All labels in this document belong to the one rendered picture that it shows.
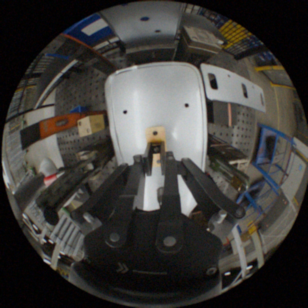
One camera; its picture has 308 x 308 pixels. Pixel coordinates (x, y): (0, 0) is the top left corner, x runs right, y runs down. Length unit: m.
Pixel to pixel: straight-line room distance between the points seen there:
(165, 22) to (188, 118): 0.23
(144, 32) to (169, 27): 0.05
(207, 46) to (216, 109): 0.17
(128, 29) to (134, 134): 0.25
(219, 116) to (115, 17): 0.32
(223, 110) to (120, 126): 0.26
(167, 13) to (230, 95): 0.24
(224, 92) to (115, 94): 0.25
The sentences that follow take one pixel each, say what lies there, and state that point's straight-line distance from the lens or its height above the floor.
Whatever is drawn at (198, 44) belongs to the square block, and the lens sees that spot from 0.25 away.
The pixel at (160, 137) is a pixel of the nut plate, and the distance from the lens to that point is 0.20.
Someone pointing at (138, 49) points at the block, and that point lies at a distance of 0.28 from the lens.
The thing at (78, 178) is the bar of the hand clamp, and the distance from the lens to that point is 0.21.
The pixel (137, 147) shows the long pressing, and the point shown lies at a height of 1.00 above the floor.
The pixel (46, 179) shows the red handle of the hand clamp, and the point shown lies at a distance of 0.28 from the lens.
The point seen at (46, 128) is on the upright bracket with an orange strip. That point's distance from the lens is 0.18.
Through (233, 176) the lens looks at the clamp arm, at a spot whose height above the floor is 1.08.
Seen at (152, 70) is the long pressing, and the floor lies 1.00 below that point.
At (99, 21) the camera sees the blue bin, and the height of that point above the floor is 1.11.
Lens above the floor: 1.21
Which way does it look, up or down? 67 degrees down
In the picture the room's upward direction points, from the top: 175 degrees counter-clockwise
